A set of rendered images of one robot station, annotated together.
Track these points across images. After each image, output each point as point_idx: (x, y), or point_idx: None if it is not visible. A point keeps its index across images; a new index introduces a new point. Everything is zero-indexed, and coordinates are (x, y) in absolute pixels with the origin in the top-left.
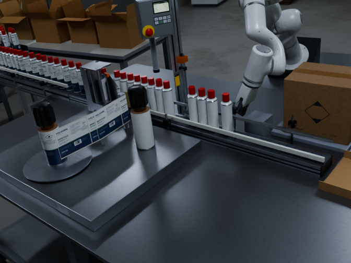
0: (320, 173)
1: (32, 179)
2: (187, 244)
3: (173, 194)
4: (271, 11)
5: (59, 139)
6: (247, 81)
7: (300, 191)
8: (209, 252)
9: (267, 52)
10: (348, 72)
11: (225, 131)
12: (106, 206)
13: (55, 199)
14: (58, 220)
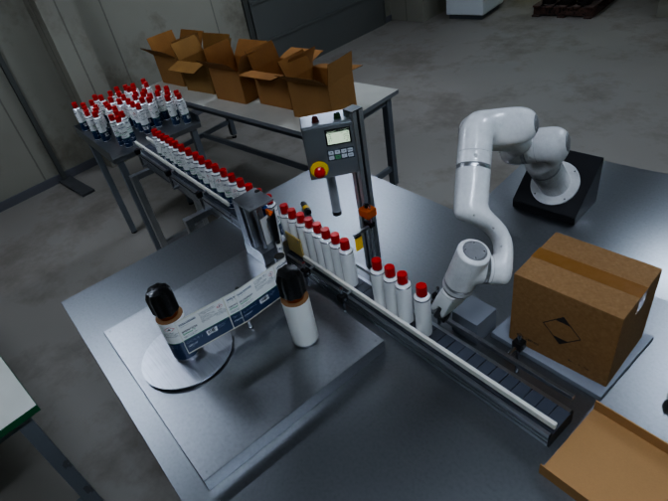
0: (548, 442)
1: (149, 382)
2: None
3: (325, 438)
4: (513, 146)
5: (184, 331)
6: (448, 288)
7: (510, 470)
8: None
9: (479, 258)
10: (623, 272)
11: (418, 335)
12: (229, 454)
13: (169, 424)
14: (170, 457)
